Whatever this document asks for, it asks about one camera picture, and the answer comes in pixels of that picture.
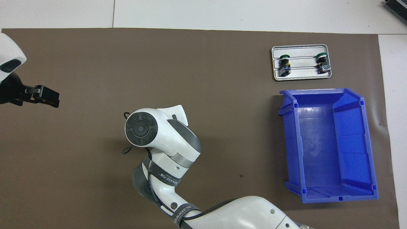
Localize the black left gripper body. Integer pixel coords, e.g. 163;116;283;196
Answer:
0;73;27;105

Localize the green push button black block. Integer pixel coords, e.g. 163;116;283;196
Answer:
279;54;292;77

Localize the green push button grey block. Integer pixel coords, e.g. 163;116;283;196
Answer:
316;52;332;74

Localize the brown paper table mat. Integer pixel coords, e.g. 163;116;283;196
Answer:
0;28;400;229

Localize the grey metal tray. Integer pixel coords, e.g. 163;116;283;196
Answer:
271;44;332;81

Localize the blue plastic storage bin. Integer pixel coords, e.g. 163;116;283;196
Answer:
278;88;379;204

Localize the dark grey ribbed device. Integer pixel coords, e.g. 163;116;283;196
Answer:
383;0;407;17

